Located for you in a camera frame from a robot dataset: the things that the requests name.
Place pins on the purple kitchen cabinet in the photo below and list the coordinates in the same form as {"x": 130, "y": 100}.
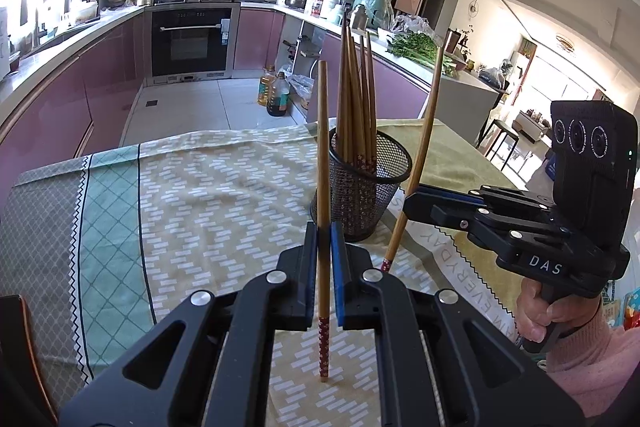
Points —
{"x": 395, "y": 92}
{"x": 75, "y": 102}

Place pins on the crumpled plastic bag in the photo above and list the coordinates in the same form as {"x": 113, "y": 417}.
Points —
{"x": 301, "y": 87}

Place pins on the person's right hand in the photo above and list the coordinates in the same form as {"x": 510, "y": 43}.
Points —
{"x": 530, "y": 312}

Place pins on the round ceiling lamp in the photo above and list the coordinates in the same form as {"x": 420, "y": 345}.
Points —
{"x": 565, "y": 44}

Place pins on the clear plastic bag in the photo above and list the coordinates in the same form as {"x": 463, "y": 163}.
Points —
{"x": 412, "y": 26}

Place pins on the black stool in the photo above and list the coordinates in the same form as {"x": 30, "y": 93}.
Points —
{"x": 500, "y": 134}

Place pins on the patterned green beige tablecloth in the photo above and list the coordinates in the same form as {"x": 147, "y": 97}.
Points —
{"x": 200, "y": 207}

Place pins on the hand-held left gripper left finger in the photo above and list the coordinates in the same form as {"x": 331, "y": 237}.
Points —
{"x": 302, "y": 287}

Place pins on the black mesh utensil holder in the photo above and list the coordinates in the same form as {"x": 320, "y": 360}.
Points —
{"x": 360, "y": 202}

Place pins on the dark chair back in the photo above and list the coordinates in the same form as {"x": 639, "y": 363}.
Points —
{"x": 20, "y": 357}

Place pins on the person's right forearm pink sleeve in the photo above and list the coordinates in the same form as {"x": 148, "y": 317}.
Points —
{"x": 590, "y": 362}

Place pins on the dark sauce bottle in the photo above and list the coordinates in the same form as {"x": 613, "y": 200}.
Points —
{"x": 279, "y": 99}

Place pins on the mint green kitchen appliance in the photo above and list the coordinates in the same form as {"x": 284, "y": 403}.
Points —
{"x": 375, "y": 7}

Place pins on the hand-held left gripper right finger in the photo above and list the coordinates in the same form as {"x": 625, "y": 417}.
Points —
{"x": 337, "y": 272}

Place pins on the wall clock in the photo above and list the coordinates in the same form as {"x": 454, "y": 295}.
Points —
{"x": 473, "y": 7}

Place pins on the bunch of green vegetables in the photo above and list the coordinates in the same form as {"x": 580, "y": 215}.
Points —
{"x": 420, "y": 49}

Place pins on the black built-in oven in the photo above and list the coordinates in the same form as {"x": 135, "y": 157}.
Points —
{"x": 192, "y": 39}

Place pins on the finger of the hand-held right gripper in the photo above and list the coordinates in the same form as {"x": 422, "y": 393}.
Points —
{"x": 452, "y": 193}
{"x": 440, "y": 214}

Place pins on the yellow cooking oil bottle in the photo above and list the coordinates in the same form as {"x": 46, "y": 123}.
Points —
{"x": 266, "y": 88}

